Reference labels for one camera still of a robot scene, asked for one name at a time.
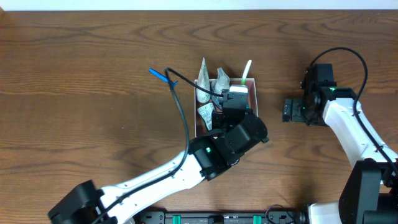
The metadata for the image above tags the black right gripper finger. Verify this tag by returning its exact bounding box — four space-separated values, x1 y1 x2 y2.
282 99 293 122
291 99 305 123

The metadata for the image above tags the green white labelled packet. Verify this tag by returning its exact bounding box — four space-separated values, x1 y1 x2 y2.
197 102 215 131

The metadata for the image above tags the clear blue soap pump bottle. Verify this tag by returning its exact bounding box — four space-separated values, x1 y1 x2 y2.
211 67 229 109

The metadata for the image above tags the green white toothbrush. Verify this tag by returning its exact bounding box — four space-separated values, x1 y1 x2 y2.
241 60 252 85

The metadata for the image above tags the white squeeze tube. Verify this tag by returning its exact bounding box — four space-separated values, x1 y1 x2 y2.
196 58 211 103

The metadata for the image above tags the blue disposable razor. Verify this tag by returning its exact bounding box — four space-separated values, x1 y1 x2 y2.
149 68 178 90

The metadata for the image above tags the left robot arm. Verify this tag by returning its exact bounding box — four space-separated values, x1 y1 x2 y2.
48 91 268 223

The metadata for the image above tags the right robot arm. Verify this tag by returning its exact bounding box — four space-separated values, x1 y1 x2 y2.
282 63 397 223

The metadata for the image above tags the white box with pink interior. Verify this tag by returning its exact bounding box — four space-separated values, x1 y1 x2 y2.
194 78 259 137

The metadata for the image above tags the black mounting rail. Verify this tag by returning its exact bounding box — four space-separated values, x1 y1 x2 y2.
134 208 309 224

